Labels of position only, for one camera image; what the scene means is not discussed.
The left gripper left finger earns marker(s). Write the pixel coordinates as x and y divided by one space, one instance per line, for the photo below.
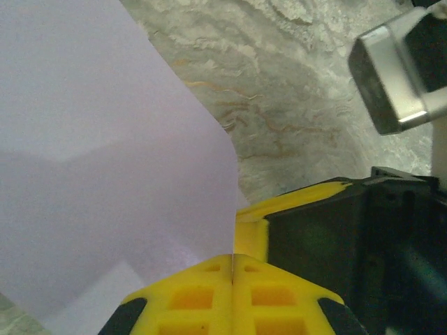
195 300

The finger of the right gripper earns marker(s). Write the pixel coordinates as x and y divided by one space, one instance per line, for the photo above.
297 197
251 239

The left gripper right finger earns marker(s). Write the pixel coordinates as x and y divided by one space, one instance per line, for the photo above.
272 300

